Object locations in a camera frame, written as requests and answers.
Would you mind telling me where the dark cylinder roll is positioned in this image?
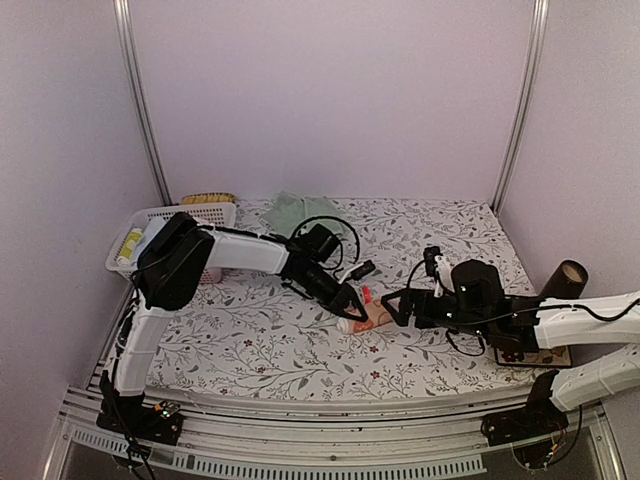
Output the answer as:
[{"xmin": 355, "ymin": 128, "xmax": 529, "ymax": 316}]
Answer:
[{"xmin": 540, "ymin": 260, "xmax": 589, "ymax": 300}]

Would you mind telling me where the yellow rolled towel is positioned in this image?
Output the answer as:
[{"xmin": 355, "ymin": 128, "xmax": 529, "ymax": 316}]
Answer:
[{"xmin": 116, "ymin": 228, "xmax": 143, "ymax": 266}]

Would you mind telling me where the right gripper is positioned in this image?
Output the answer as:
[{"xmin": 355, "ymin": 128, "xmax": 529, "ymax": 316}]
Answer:
[{"xmin": 383, "ymin": 286, "xmax": 492, "ymax": 339}]

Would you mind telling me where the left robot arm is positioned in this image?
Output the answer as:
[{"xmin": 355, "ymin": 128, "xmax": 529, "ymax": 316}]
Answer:
[{"xmin": 100, "ymin": 212, "xmax": 368, "ymax": 434}]

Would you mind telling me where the woven straw brush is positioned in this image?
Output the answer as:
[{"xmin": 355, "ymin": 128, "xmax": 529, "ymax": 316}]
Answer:
[{"xmin": 181, "ymin": 192, "xmax": 236, "ymax": 205}]

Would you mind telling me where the green towel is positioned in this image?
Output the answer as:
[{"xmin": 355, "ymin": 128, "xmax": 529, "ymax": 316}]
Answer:
[{"xmin": 262, "ymin": 191, "xmax": 341, "ymax": 237}]

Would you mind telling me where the floral ceramic tray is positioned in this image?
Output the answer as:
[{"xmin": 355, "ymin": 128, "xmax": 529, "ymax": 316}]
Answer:
[{"xmin": 489, "ymin": 335, "xmax": 573, "ymax": 369}]

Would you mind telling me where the orange patterned towel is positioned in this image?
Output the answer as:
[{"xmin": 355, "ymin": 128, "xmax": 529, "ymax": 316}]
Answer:
[{"xmin": 335, "ymin": 285, "xmax": 396, "ymax": 335}]

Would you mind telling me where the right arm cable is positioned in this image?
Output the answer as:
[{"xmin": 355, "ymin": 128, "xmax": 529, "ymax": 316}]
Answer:
[{"xmin": 444, "ymin": 294, "xmax": 640, "ymax": 357}]

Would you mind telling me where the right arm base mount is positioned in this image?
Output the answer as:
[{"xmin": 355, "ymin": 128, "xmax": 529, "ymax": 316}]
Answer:
[{"xmin": 480, "ymin": 400, "xmax": 569, "ymax": 446}]

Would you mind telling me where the white plastic basket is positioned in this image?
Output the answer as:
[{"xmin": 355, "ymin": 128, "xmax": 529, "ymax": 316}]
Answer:
[{"xmin": 105, "ymin": 202, "xmax": 236, "ymax": 279}]

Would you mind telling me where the right metal frame post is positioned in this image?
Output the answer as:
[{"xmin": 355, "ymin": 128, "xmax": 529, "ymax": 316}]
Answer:
[{"xmin": 490, "ymin": 0, "xmax": 550, "ymax": 217}]

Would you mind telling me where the metal frame post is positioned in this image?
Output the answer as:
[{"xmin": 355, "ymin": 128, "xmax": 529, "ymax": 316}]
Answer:
[
  {"xmin": 490, "ymin": 0, "xmax": 550, "ymax": 217},
  {"xmin": 113, "ymin": 0, "xmax": 173, "ymax": 206}
]

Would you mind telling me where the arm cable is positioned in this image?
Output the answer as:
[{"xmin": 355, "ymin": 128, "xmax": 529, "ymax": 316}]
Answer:
[
  {"xmin": 444, "ymin": 294, "xmax": 640, "ymax": 357},
  {"xmin": 290, "ymin": 214, "xmax": 364, "ymax": 274}
]

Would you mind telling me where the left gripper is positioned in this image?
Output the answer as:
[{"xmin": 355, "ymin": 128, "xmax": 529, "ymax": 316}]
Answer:
[{"xmin": 295, "ymin": 266, "xmax": 368, "ymax": 324}]

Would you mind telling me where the metal front rail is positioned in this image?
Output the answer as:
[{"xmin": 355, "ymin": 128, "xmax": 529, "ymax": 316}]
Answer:
[{"xmin": 43, "ymin": 387, "xmax": 627, "ymax": 479}]

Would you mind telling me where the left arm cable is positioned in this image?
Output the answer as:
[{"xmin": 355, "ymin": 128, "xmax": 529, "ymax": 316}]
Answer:
[{"xmin": 290, "ymin": 214, "xmax": 364, "ymax": 274}]

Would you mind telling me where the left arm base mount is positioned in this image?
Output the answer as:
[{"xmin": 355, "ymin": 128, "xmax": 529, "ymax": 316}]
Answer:
[{"xmin": 96, "ymin": 395, "xmax": 185, "ymax": 446}]

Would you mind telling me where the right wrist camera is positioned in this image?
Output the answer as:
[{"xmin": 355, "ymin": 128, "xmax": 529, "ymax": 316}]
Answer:
[{"xmin": 451, "ymin": 260, "xmax": 504, "ymax": 310}]

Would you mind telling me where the floral tablecloth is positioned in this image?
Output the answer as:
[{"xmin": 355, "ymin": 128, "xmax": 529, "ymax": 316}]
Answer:
[{"xmin": 147, "ymin": 199, "xmax": 536, "ymax": 402}]

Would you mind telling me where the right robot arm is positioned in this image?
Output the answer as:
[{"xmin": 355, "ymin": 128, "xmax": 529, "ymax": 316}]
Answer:
[{"xmin": 381, "ymin": 288, "xmax": 639, "ymax": 436}]

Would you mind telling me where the left metal frame post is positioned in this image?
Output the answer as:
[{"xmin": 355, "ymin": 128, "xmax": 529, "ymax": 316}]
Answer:
[{"xmin": 113, "ymin": 0, "xmax": 173, "ymax": 206}]

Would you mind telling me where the blue rolled towel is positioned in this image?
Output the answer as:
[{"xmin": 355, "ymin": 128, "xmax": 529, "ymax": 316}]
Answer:
[{"xmin": 138, "ymin": 217, "xmax": 166, "ymax": 250}]

